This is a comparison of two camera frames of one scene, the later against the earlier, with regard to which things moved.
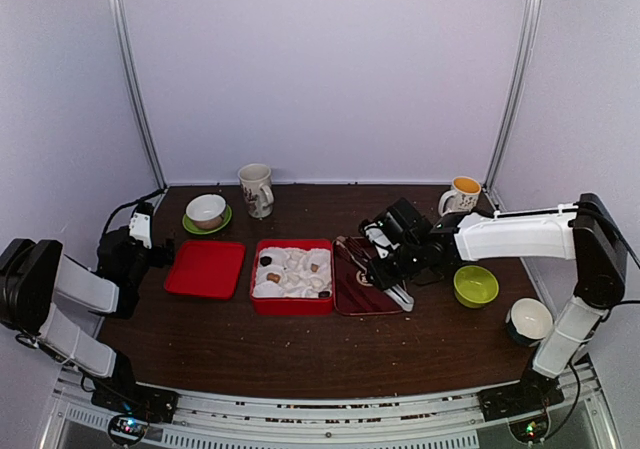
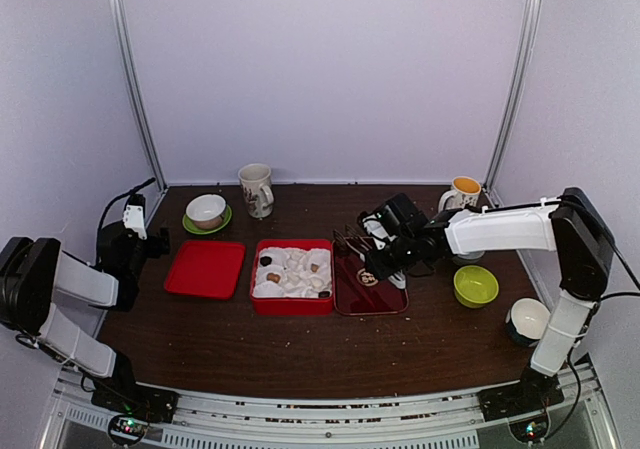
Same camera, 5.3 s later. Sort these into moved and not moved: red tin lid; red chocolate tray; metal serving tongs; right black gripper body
Moved: metal serving tongs
Not moved: red tin lid; right black gripper body; red chocolate tray
